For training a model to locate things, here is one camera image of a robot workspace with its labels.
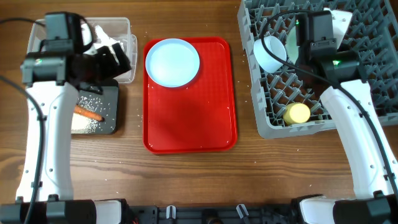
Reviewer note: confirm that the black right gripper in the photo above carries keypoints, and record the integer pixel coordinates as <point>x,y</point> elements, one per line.
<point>310,79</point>

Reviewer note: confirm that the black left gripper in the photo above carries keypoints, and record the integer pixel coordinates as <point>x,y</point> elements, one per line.
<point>112,67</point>

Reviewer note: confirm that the white tissue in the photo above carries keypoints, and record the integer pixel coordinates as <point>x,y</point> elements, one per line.
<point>102,39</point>

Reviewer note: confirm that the yellow plastic cup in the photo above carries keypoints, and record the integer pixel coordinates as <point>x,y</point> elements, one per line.
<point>296,113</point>

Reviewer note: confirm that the pale green bowl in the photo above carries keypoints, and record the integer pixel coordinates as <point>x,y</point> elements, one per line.
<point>291,47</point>

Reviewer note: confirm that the orange carrot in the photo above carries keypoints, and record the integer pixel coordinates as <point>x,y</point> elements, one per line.
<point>88,114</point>

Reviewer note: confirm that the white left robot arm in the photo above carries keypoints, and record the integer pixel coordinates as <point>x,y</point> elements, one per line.
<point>51,78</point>

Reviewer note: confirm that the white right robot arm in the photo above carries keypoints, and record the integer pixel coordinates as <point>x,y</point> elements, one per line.
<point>339,79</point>

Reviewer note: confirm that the black waste tray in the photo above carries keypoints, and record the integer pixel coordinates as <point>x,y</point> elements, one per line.
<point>108,93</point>

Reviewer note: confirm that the grey dishwasher rack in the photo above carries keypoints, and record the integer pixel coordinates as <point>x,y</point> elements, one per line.
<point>372,33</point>

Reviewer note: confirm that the clear plastic bin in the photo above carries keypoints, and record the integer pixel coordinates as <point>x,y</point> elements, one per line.
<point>119,28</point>

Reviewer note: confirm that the light blue plate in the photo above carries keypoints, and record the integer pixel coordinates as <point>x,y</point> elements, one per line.
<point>172,63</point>

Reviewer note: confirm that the white rice pile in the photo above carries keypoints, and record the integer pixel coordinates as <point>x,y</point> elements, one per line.
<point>81,124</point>

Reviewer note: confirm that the red serving tray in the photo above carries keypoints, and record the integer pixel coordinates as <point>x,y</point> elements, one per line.
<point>199,116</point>

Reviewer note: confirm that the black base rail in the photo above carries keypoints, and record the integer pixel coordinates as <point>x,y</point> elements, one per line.
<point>266,214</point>

